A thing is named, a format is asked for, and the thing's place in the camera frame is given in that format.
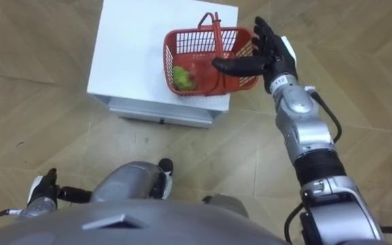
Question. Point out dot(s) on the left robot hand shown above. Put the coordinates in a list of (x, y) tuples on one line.
[(44, 187)]

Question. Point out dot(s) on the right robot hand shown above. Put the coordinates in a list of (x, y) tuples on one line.
[(277, 56)]

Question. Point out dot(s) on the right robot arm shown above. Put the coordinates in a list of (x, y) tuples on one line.
[(305, 126)]

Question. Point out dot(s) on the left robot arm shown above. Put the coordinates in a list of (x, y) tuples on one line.
[(36, 208)]

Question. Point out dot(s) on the red plastic basket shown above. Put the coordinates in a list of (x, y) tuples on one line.
[(209, 58)]

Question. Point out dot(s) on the robot legs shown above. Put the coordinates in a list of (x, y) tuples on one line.
[(131, 182)]

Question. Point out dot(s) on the robot body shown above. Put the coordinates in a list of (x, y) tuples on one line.
[(128, 224)]

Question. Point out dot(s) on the green soft toy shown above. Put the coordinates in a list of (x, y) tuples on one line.
[(183, 79)]

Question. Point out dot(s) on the white cabinet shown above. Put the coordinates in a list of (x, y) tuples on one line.
[(158, 61)]

